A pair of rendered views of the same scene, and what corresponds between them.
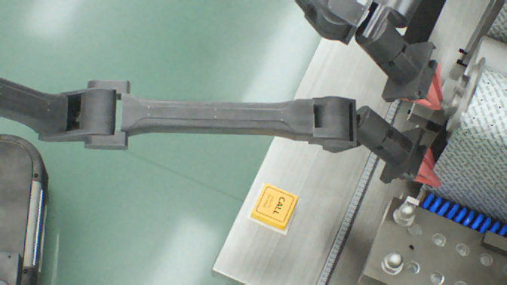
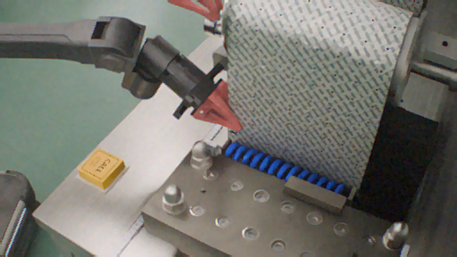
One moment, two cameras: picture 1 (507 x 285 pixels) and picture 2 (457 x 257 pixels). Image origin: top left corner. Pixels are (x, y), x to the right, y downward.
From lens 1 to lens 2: 0.93 m
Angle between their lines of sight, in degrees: 20
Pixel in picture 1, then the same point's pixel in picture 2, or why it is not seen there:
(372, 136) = (157, 58)
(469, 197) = (272, 139)
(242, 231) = (69, 186)
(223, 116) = (15, 31)
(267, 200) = (94, 161)
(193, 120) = not seen: outside the picture
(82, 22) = (94, 120)
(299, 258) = (112, 214)
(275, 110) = (60, 26)
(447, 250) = (243, 195)
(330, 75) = not seen: hidden behind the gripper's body
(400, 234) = (194, 177)
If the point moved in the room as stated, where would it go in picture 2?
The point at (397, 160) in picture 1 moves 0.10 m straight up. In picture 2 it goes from (186, 88) to (181, 36)
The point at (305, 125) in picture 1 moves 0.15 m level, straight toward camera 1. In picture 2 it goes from (83, 37) to (25, 95)
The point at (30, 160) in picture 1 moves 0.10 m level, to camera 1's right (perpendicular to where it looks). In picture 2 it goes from (21, 186) to (42, 193)
